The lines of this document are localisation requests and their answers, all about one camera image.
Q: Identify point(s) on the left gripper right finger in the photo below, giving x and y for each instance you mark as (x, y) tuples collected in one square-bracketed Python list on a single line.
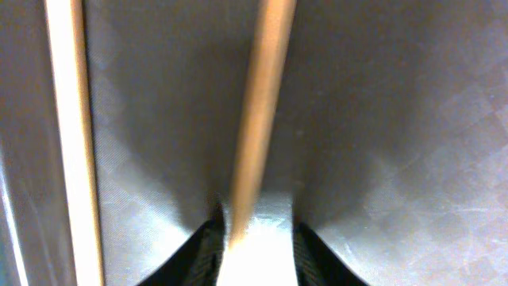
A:
[(315, 263)]

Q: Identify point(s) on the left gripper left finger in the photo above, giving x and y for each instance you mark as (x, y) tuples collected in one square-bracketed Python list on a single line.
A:
[(198, 260)]

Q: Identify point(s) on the wooden chopstick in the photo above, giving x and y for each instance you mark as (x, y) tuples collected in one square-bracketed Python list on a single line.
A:
[(265, 69), (69, 70)]

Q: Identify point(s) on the brown serving tray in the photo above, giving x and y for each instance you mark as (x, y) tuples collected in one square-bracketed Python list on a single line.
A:
[(389, 142)]

